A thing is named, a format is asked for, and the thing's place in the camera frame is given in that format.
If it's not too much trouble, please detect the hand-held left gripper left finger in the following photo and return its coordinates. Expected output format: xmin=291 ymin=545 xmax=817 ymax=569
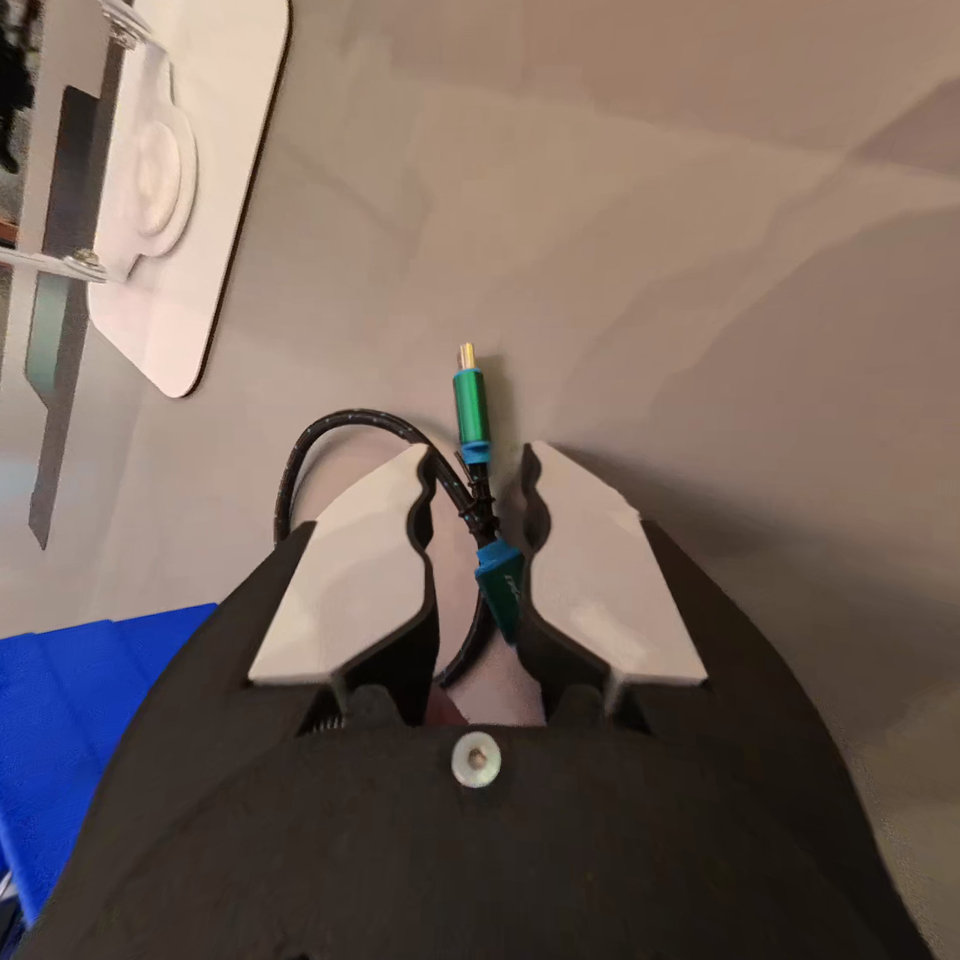
xmin=247 ymin=442 xmax=441 ymax=727

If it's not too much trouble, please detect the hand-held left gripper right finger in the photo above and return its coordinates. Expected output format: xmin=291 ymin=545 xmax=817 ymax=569
xmin=498 ymin=441 xmax=711 ymax=725

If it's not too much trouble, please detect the black cable with green plugs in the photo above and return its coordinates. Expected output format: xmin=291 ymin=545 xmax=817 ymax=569
xmin=273 ymin=342 xmax=526 ymax=687

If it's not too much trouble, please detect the blue plastic bin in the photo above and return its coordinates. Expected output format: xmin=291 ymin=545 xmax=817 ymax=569
xmin=0 ymin=602 xmax=219 ymax=927

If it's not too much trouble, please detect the dark grey bar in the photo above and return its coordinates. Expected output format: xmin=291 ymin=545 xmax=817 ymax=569
xmin=26 ymin=84 xmax=125 ymax=552

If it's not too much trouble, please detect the white base board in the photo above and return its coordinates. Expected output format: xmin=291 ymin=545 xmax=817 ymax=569
xmin=86 ymin=0 xmax=292 ymax=399

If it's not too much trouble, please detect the clear round mount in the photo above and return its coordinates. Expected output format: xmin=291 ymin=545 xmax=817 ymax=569
xmin=112 ymin=37 xmax=200 ymax=282

